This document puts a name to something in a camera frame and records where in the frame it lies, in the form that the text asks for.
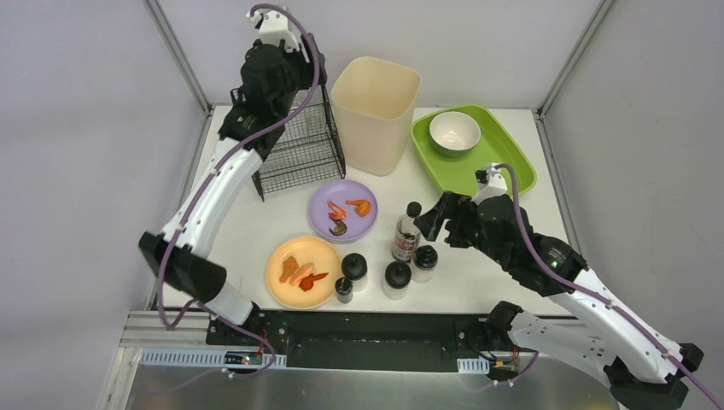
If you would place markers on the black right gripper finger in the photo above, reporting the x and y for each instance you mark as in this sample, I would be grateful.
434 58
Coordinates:
430 223
451 204

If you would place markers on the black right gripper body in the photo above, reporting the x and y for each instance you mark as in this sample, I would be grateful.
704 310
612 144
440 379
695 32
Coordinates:
452 218

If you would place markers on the white bowl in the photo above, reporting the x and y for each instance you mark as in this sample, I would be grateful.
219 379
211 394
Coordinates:
454 134

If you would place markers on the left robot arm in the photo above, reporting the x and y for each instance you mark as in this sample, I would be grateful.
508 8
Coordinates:
277 84

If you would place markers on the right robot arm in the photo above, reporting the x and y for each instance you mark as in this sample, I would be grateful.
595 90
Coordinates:
641 368

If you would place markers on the red label sauce bottle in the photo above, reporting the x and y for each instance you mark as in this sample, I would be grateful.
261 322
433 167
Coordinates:
406 233

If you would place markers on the glossy lid spice jar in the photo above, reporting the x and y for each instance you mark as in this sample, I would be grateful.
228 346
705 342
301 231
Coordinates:
424 262

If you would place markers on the black lid seasoning jar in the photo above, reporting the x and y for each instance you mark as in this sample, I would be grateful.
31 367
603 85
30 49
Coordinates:
397 278

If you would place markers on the orange chicken drumstick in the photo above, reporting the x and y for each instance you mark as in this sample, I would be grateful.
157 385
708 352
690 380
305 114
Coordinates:
361 207

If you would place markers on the green plastic tub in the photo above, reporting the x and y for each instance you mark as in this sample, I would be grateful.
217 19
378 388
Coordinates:
458 175

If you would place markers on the black lid spice jar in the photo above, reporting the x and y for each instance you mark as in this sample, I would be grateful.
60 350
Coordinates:
354 267

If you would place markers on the dark brown shrimp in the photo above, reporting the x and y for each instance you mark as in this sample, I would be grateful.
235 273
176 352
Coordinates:
339 228

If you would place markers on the purple plate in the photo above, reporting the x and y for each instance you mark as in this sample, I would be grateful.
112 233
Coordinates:
339 192

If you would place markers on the orange shrimp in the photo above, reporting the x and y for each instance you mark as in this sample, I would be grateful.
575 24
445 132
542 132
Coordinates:
336 212

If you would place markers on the small pepper shaker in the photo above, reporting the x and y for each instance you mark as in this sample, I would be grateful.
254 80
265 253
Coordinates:
344 290

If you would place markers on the orange plate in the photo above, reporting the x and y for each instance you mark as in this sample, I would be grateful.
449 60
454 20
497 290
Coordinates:
306 250

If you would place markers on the cream plastic bin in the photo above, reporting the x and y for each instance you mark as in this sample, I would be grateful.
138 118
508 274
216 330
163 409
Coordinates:
373 102

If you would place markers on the pink sausage slice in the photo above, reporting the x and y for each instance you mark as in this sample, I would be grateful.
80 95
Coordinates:
303 271

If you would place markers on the red shrimp piece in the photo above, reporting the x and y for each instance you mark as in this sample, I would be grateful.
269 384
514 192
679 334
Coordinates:
308 282

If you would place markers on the fried chicken piece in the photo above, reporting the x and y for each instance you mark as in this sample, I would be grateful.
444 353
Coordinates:
289 267

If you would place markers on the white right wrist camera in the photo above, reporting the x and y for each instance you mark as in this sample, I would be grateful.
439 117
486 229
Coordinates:
490 182

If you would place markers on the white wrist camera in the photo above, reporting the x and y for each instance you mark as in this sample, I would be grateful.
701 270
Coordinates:
274 29
490 182

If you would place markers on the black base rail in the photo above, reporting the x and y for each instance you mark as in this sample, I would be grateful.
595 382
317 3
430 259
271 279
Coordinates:
398 342

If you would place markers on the black wire rack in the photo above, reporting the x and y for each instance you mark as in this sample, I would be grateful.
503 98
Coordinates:
307 150

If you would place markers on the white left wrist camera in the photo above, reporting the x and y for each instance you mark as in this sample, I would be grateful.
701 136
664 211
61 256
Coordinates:
274 29

